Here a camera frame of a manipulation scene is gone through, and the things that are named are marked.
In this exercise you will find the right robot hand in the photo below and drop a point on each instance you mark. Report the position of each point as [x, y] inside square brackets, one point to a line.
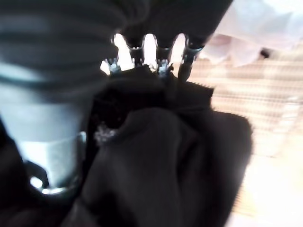
[59, 59]

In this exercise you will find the black garment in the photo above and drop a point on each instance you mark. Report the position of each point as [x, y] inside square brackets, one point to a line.
[154, 160]

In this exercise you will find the white cloth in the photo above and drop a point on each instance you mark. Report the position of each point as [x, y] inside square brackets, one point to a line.
[258, 26]

